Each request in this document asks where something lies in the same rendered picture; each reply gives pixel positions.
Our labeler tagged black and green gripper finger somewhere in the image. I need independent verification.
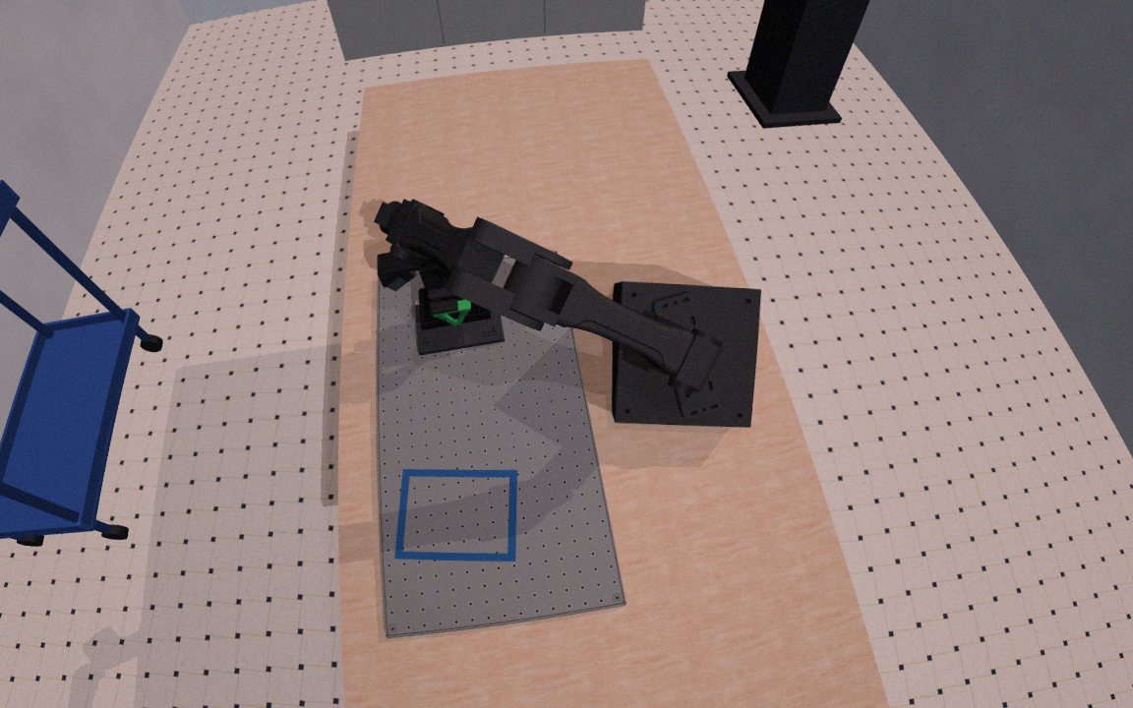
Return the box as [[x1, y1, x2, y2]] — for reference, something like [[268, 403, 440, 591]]
[[432, 300, 471, 325]]

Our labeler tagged blue tape outline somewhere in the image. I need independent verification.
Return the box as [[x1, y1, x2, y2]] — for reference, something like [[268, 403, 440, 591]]
[[394, 469, 517, 561]]

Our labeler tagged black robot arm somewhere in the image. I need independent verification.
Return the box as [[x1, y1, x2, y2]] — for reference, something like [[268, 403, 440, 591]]
[[374, 199, 724, 420]]

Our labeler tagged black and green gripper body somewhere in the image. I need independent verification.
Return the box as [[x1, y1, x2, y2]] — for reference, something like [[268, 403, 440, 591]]
[[424, 261, 458, 315]]

